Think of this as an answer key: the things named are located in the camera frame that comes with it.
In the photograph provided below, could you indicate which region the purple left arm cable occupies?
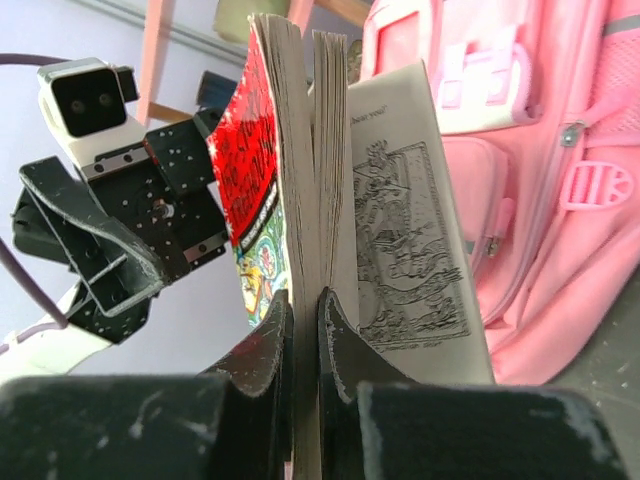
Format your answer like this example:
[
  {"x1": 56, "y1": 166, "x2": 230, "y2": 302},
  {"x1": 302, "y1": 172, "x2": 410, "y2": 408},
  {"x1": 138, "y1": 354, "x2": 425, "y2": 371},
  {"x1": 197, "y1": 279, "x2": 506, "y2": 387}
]
[{"x1": 0, "y1": 53, "x2": 69, "y2": 351}]

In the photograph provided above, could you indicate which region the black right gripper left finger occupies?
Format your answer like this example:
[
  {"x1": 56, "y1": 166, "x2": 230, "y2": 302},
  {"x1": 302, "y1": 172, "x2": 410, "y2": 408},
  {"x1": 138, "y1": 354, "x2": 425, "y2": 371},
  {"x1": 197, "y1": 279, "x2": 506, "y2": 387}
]
[{"x1": 1, "y1": 291, "x2": 293, "y2": 479}]

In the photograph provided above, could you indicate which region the pale green mug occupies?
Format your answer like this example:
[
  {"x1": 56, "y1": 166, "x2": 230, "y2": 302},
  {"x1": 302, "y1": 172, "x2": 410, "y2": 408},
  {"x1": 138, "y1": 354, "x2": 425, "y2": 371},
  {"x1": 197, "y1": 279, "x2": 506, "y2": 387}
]
[{"x1": 213, "y1": 0, "x2": 256, "y2": 43}]

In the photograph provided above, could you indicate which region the dark blue mug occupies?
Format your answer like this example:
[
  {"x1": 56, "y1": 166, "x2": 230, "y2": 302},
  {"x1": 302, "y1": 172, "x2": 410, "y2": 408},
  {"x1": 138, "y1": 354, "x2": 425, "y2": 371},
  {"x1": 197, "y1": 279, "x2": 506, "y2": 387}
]
[{"x1": 196, "y1": 71, "x2": 237, "y2": 109}]

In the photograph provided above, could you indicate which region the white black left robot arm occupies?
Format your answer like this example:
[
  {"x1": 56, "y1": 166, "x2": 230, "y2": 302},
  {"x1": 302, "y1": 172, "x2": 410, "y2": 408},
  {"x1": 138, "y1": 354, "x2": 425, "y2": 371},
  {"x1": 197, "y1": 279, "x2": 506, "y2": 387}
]
[{"x1": 1, "y1": 109, "x2": 227, "y2": 381}]

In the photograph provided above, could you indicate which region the red colourful comic book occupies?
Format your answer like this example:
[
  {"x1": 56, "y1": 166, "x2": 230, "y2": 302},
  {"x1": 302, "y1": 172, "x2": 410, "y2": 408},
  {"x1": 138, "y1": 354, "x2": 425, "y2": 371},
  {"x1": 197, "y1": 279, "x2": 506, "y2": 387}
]
[{"x1": 207, "y1": 13, "x2": 493, "y2": 479}]

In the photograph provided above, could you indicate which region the pink three-tier wooden shelf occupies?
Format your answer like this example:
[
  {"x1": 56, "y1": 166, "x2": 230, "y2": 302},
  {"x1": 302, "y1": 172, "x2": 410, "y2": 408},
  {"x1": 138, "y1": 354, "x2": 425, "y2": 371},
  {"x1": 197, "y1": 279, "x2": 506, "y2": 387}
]
[{"x1": 137, "y1": 0, "x2": 370, "y2": 125}]

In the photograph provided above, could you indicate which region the pink student backpack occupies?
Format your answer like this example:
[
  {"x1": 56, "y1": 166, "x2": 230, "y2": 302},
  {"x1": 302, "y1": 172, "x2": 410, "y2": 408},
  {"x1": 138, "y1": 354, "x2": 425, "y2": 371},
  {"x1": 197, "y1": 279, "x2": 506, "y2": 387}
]
[{"x1": 360, "y1": 1, "x2": 639, "y2": 385}]

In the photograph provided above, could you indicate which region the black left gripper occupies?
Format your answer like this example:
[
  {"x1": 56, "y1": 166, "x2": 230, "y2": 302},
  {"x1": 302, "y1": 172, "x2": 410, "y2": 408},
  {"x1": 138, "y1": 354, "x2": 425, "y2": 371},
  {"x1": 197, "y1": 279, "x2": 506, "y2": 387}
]
[{"x1": 13, "y1": 108, "x2": 228, "y2": 343}]

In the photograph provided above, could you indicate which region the patterned ceramic bowl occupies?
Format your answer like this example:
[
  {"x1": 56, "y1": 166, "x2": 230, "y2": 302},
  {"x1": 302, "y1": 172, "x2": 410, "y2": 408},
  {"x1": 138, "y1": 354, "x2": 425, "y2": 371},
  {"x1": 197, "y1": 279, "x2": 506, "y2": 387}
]
[{"x1": 347, "y1": 39, "x2": 362, "y2": 85}]

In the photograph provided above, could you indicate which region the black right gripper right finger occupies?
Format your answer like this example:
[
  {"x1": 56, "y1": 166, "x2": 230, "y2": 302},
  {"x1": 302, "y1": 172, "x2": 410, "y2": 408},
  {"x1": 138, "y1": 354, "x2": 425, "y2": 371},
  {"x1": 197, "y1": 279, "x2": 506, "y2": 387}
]
[{"x1": 317, "y1": 289, "x2": 627, "y2": 479}]

